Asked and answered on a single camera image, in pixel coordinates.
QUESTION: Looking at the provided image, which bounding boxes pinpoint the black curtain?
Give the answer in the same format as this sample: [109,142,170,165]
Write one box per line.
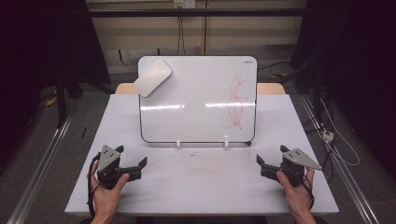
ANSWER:
[290,0,396,180]
[0,0,111,162]

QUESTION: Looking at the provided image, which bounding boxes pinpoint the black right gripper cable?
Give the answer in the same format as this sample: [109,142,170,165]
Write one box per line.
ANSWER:
[300,175,316,210]

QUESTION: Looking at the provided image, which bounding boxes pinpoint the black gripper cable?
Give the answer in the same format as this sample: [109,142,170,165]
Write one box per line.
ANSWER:
[300,175,316,210]
[87,152,104,218]

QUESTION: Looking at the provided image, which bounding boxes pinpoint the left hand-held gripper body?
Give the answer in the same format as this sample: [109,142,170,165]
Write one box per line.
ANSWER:
[96,145,126,190]

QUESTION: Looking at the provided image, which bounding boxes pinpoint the white cable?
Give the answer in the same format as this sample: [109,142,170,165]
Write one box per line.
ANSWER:
[319,98,361,167]

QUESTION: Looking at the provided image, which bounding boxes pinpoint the black metal stand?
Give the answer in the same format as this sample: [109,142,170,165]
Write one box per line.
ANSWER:
[54,69,116,129]
[278,59,325,133]

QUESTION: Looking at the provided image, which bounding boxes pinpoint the black horizontal beam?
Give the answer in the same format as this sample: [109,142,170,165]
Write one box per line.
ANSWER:
[88,8,307,18]

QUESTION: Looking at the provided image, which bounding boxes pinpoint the white whiteboard eraser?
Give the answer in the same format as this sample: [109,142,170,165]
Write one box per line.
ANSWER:
[133,59,172,98]

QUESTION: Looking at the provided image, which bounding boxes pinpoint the white whiteboard with black frame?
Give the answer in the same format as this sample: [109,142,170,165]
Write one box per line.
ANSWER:
[137,55,259,145]

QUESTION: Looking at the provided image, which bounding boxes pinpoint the black hanging cables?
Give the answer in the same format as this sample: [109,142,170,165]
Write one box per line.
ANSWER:
[177,7,186,56]

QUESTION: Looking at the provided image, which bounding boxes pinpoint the black floor cable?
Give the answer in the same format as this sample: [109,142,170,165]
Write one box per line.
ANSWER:
[257,61,292,71]

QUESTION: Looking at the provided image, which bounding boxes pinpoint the person's left hand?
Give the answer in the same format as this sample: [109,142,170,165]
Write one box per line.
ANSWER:
[90,160,131,218]

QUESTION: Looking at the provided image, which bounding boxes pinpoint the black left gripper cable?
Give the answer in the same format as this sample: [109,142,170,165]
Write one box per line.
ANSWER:
[87,152,104,218]

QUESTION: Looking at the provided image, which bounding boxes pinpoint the person's right hand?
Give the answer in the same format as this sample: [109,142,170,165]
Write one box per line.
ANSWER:
[276,166,316,217]

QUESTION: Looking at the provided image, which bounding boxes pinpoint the white wall socket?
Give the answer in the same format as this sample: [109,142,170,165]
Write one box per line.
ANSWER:
[173,0,197,9]

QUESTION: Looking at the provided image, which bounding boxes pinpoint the metal floor rail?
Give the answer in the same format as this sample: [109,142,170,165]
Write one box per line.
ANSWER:
[299,94,381,224]
[7,114,74,224]

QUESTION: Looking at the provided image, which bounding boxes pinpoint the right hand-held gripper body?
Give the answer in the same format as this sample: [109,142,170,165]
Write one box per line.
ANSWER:
[279,147,323,189]

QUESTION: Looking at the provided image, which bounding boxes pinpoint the light wooden table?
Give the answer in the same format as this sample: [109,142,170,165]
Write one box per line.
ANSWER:
[115,82,286,95]

